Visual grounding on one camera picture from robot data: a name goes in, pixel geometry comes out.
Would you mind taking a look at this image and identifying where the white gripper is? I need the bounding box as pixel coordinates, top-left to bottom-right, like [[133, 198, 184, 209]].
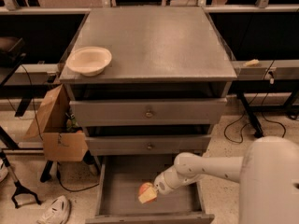
[[137, 166, 188, 204]]

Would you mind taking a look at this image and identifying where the red apple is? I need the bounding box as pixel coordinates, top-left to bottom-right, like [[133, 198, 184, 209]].
[[137, 182, 157, 201]]

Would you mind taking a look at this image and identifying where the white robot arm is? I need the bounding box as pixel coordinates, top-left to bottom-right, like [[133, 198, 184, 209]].
[[138, 136, 299, 224]]

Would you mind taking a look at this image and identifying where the open bottom grey drawer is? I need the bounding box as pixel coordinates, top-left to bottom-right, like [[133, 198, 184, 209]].
[[85, 154, 214, 224]]

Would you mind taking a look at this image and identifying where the middle grey drawer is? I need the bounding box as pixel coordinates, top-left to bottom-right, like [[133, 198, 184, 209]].
[[86, 134, 211, 155]]

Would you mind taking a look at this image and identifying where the top grey drawer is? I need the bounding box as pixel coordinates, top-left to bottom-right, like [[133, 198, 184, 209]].
[[70, 98, 227, 127]]

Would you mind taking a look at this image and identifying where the grey drawer cabinet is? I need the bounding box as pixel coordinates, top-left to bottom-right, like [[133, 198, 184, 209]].
[[58, 6, 238, 224]]

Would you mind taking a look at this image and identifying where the white sneaker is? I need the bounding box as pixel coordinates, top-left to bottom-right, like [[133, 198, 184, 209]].
[[36, 195, 70, 224]]

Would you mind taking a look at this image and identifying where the open cardboard box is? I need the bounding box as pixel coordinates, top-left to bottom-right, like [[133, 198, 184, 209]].
[[24, 85, 88, 161]]

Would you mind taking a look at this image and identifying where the black reacher grabber tool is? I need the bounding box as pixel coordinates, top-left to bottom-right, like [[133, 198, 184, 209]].
[[0, 148, 41, 209]]

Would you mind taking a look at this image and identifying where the white paper bowl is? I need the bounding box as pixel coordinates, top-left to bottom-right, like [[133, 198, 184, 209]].
[[65, 47, 112, 77]]

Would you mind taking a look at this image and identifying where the yellow foam scrap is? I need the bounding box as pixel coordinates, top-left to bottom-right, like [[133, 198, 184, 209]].
[[244, 59, 259, 67]]

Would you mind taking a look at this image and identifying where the black floor cable right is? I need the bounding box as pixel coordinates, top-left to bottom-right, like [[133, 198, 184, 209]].
[[222, 72, 287, 144]]

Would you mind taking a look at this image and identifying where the black cable left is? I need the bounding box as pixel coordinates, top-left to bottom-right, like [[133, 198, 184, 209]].
[[6, 64, 100, 193]]

